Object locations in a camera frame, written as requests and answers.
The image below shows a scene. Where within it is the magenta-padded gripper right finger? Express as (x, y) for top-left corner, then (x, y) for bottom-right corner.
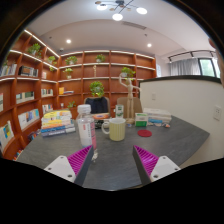
(132, 144), (182, 186)

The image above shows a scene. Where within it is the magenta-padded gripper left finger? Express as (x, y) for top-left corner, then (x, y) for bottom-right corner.
(43, 144), (95, 187)

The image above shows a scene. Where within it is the clear plastic water bottle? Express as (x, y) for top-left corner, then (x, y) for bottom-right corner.
(76, 104), (99, 161)

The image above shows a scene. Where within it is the flat round red coaster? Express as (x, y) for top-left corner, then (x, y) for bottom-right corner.
(137, 129), (153, 138)

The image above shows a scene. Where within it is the colourful stack of books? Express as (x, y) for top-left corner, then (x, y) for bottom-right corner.
(39, 109), (77, 138)

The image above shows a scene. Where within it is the green and white box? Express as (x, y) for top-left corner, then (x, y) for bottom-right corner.
(134, 112), (149, 128)

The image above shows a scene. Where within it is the yellow striped mug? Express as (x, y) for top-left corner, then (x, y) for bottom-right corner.
(101, 117), (127, 142)

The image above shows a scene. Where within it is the tan chair back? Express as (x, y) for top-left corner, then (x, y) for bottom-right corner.
(116, 96), (144, 118)

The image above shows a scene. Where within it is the green and white carton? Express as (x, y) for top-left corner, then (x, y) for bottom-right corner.
(115, 104), (125, 119)

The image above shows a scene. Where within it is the dark office chair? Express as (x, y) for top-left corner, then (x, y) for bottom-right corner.
(83, 96), (111, 116)

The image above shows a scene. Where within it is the wooden artist mannequin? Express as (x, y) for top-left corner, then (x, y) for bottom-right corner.
(118, 73), (138, 125)

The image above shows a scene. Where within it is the wooden shelf unit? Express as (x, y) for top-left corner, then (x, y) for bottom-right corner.
(0, 29), (158, 161)

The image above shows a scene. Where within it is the window with grey curtain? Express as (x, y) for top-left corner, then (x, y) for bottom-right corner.
(169, 57), (222, 78)

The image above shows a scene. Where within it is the person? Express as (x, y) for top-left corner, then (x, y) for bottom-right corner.
(208, 37), (224, 88)

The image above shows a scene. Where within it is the ceiling air vent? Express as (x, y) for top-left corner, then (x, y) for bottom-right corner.
(121, 20), (147, 30)

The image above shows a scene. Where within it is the branched ceiling chandelier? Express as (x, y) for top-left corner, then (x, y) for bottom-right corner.
(94, 0), (148, 22)

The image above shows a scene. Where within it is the large white wall outlet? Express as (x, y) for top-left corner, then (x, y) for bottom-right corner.
(213, 105), (223, 122)

